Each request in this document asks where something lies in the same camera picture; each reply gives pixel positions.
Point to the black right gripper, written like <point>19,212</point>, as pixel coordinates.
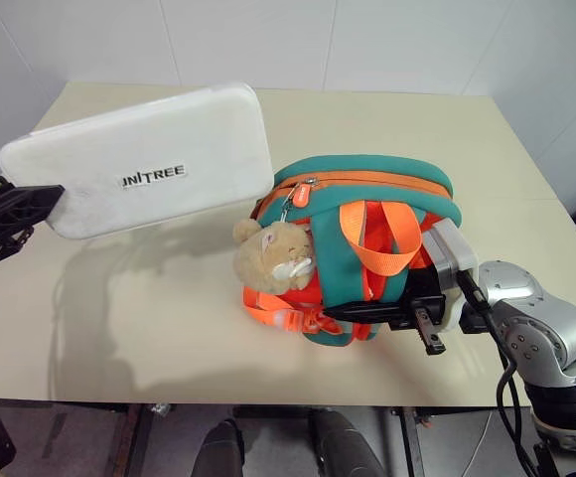
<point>424,293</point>

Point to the orange and teal backpack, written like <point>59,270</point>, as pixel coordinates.
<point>367,174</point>

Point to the beige teddy bear plush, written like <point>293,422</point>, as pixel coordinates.
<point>268,258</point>

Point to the dark rounded shape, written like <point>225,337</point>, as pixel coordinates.
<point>345,444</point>
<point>221,449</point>

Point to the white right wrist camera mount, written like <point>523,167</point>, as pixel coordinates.
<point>454,251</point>

